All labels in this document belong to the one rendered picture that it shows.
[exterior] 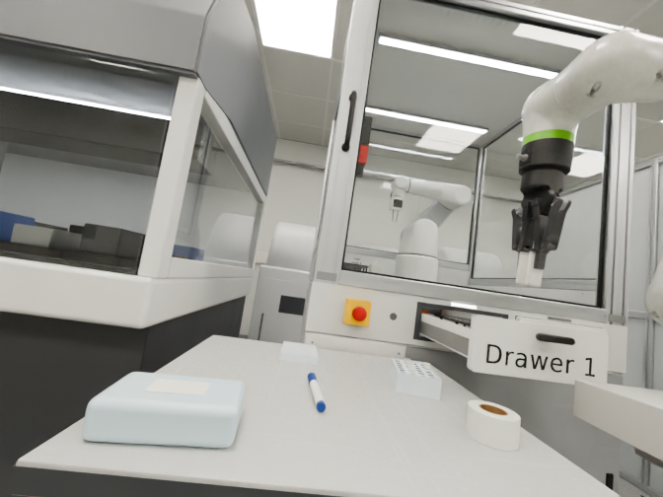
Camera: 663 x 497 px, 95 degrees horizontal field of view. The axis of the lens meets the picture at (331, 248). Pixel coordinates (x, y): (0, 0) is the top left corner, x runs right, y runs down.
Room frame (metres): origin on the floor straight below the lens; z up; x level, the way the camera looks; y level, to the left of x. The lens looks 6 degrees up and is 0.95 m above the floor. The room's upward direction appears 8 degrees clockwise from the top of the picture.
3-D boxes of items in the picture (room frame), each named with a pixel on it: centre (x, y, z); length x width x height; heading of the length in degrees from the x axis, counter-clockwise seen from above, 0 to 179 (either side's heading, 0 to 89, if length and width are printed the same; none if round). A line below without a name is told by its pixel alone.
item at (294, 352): (0.78, 0.04, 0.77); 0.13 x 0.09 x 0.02; 4
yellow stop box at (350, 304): (0.89, -0.10, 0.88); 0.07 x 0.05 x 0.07; 94
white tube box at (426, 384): (0.67, -0.21, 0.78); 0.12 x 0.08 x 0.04; 174
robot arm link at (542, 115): (0.60, -0.42, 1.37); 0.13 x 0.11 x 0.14; 1
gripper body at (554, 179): (0.61, -0.41, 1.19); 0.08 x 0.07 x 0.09; 6
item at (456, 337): (0.84, -0.43, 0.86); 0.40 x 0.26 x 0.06; 4
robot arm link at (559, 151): (0.61, -0.41, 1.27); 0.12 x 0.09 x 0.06; 96
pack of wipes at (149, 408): (0.38, 0.15, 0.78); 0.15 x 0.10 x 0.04; 99
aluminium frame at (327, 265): (1.41, -0.43, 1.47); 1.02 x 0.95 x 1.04; 94
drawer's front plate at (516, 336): (0.63, -0.45, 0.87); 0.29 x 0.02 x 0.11; 94
